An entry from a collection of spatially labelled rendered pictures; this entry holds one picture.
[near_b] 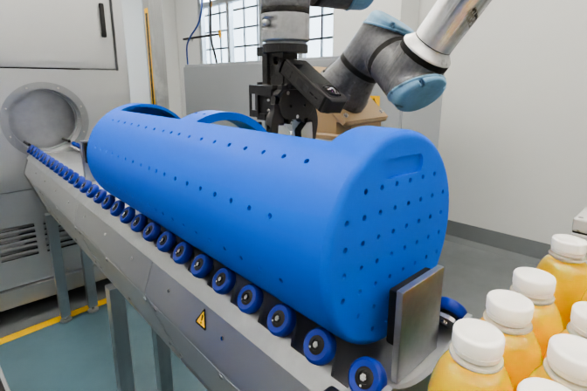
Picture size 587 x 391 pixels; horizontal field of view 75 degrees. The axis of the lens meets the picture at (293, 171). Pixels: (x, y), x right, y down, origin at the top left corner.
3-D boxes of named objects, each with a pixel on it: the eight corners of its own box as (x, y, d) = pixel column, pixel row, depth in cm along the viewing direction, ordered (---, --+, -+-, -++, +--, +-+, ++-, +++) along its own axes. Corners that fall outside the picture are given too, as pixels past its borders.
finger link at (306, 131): (293, 165, 71) (287, 116, 68) (317, 171, 67) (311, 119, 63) (281, 170, 69) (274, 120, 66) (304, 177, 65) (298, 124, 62)
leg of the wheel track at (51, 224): (71, 316, 218) (55, 210, 204) (73, 320, 214) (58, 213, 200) (58, 319, 214) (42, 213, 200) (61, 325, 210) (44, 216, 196)
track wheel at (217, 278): (237, 265, 67) (229, 262, 65) (237, 291, 64) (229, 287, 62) (218, 274, 68) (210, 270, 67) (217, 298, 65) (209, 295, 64)
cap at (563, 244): (589, 261, 48) (591, 247, 47) (551, 254, 50) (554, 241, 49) (583, 249, 51) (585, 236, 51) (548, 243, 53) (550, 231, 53)
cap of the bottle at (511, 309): (489, 300, 39) (492, 284, 39) (534, 313, 37) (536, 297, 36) (480, 318, 36) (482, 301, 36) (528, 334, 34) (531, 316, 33)
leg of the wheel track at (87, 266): (97, 306, 227) (84, 205, 213) (100, 311, 223) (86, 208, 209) (86, 310, 223) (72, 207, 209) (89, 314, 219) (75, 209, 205)
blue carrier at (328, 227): (185, 191, 125) (182, 102, 119) (441, 301, 62) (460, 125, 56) (90, 207, 106) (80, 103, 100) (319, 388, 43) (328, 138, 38)
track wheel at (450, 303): (436, 290, 58) (430, 300, 57) (466, 302, 55) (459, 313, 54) (443, 304, 60) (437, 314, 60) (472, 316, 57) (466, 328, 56)
